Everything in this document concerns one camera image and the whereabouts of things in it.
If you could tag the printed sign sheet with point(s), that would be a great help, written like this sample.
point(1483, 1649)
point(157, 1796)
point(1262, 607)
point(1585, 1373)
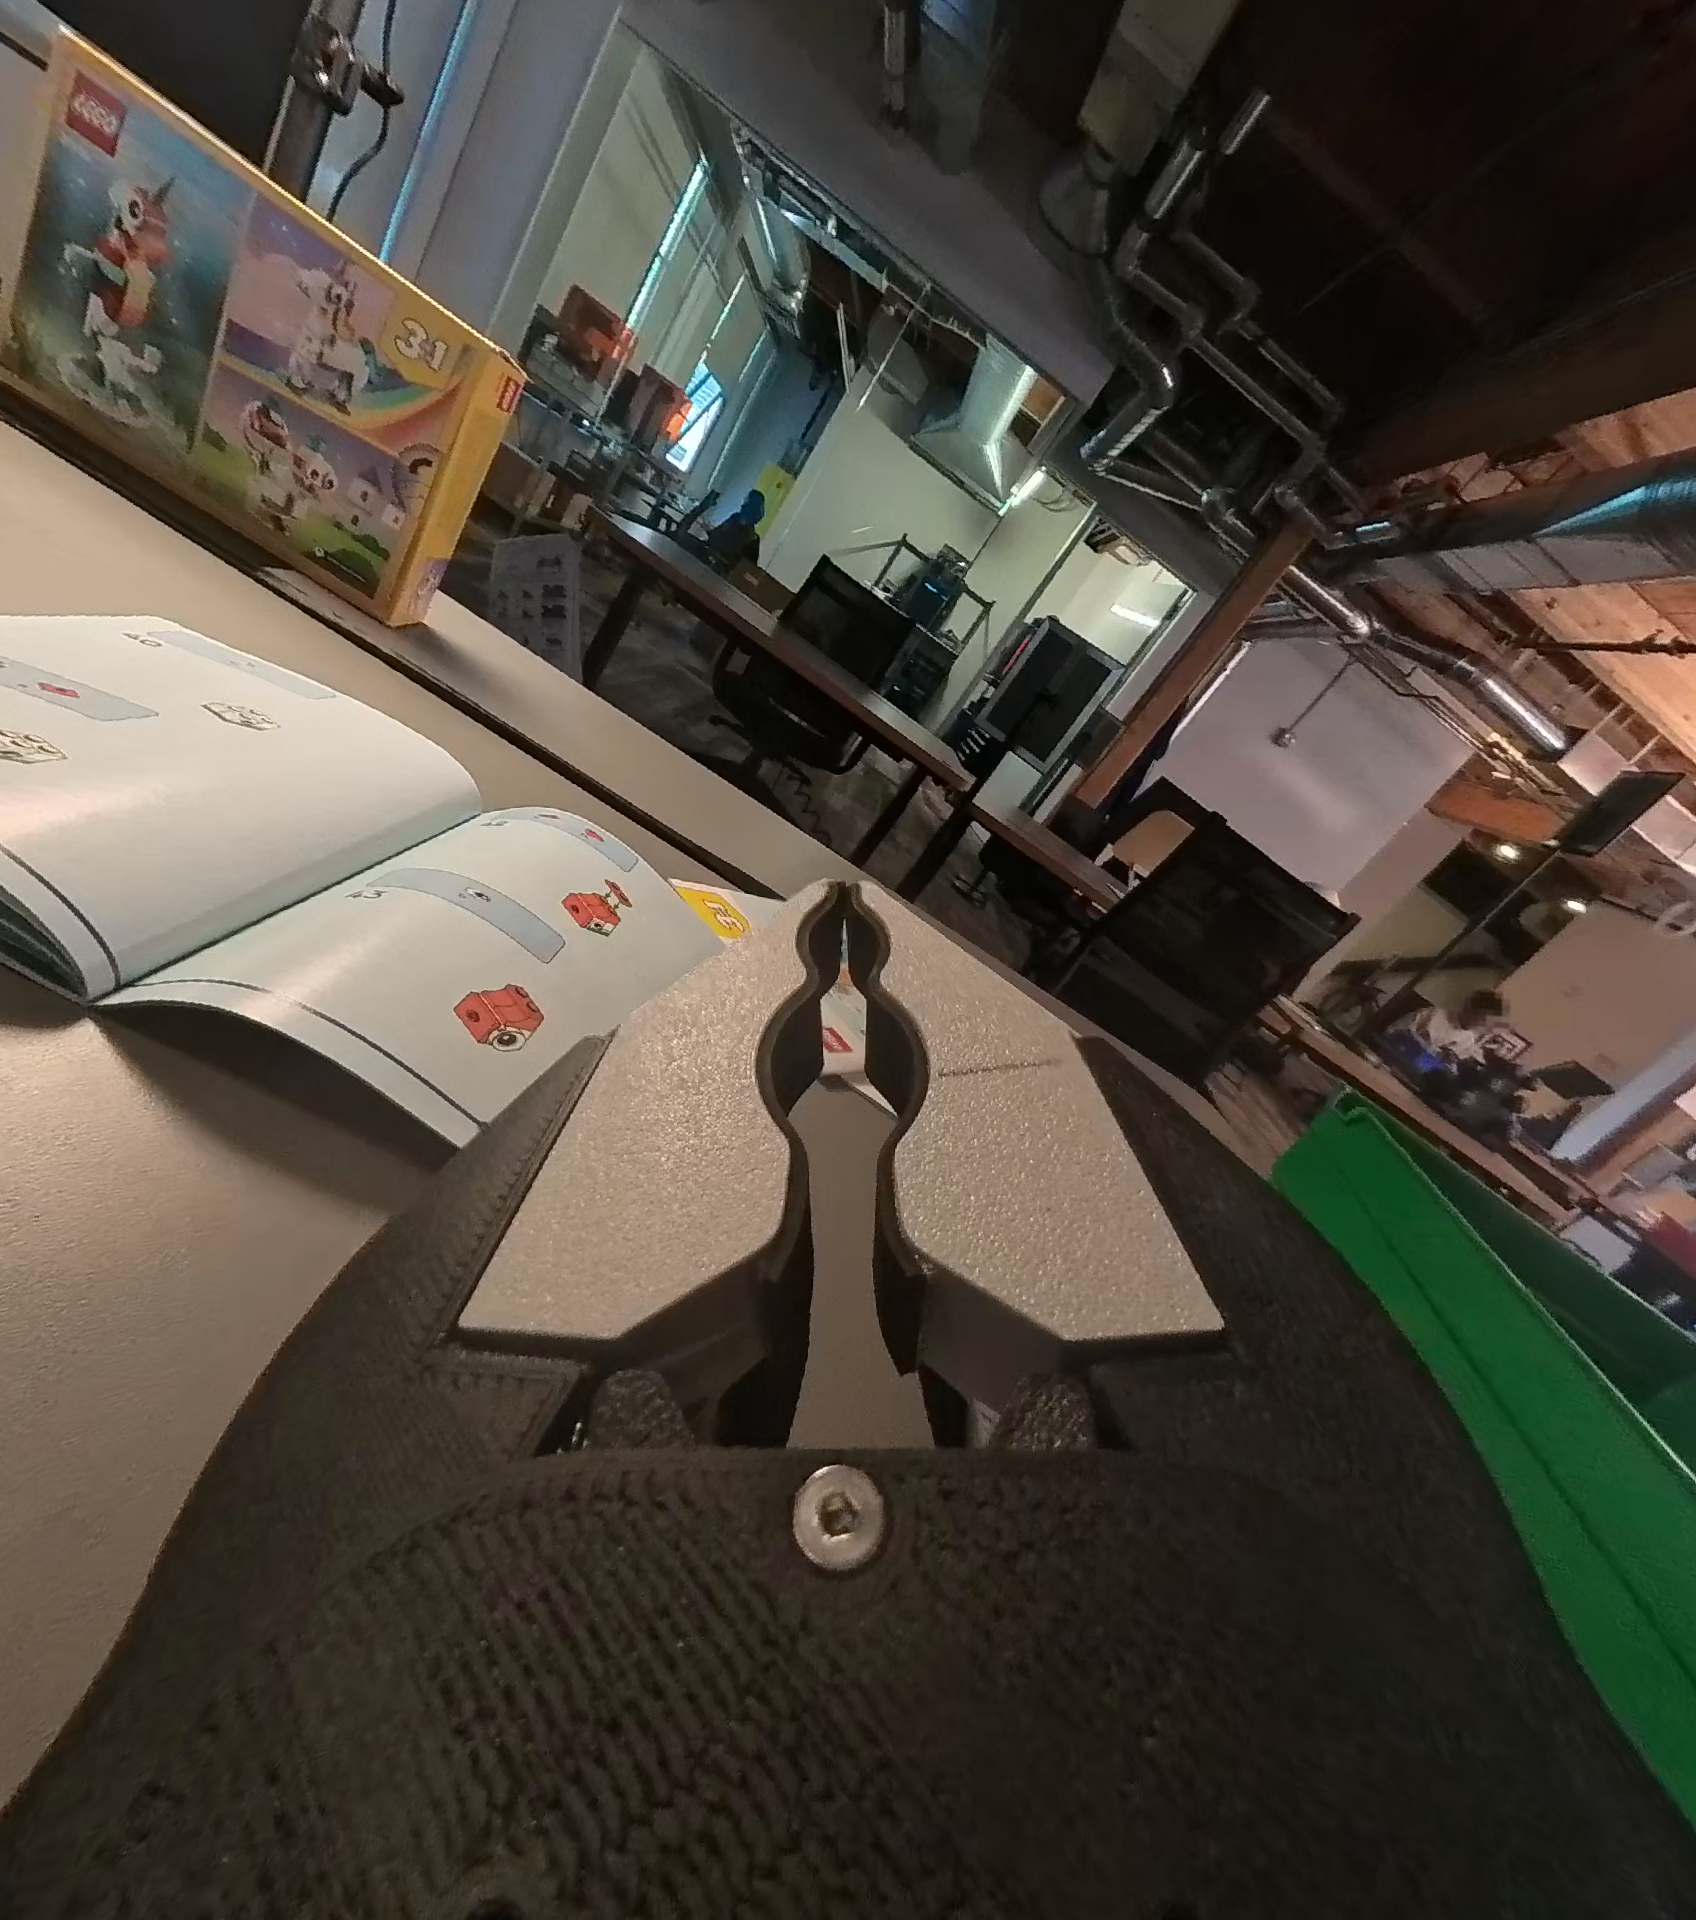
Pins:
point(541, 601)

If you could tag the black screen on pole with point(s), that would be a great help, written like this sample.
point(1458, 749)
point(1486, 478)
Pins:
point(1624, 812)

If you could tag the metal light stand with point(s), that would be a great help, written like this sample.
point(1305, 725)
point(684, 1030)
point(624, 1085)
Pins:
point(332, 91)

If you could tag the silver vent hood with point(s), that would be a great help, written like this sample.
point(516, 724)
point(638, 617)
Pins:
point(975, 432)

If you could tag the long brown table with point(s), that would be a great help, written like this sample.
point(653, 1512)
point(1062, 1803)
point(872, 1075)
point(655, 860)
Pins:
point(790, 645)

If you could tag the yellow lego set box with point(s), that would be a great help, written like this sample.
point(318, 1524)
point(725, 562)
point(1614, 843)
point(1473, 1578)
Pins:
point(247, 328)

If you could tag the silver spiral ceiling duct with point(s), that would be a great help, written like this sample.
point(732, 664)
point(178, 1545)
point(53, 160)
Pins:
point(1656, 508)
point(1477, 697)

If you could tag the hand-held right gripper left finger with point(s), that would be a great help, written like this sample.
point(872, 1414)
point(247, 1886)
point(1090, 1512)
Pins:
point(624, 1186)

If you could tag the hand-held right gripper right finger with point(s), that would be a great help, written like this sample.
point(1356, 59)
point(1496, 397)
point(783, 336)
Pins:
point(1056, 1202)

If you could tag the metal shelf rack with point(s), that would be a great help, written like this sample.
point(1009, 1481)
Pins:
point(939, 601)

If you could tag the black mesh office chair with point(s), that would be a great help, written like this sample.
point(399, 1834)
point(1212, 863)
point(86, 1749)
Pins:
point(1207, 941)

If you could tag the closed colourful instruction booklet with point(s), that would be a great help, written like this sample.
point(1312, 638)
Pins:
point(722, 914)

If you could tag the green plastic bin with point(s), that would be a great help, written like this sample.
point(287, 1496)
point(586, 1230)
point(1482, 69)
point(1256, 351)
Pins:
point(1585, 1424)

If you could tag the dark screen on stand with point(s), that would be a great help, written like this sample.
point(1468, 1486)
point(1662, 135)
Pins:
point(1052, 689)

